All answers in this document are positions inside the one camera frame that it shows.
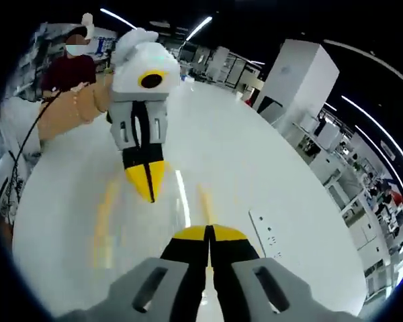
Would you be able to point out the white power strip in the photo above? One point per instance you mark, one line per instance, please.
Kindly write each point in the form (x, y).
(267, 234)

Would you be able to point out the long ceiling light strip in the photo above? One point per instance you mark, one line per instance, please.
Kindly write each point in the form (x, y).
(198, 28)
(379, 134)

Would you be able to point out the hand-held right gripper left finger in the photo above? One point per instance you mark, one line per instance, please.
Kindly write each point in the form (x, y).
(147, 288)

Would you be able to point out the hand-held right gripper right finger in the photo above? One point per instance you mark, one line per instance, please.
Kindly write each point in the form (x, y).
(272, 288)

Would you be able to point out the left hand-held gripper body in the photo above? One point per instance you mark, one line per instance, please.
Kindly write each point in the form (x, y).
(134, 60)

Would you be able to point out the row of white workstations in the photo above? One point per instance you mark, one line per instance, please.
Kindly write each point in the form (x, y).
(362, 194)

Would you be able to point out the white square pillar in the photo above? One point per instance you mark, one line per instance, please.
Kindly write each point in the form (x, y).
(299, 80)

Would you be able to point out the person's white printed shirt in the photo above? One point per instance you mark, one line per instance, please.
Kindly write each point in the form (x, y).
(10, 161)

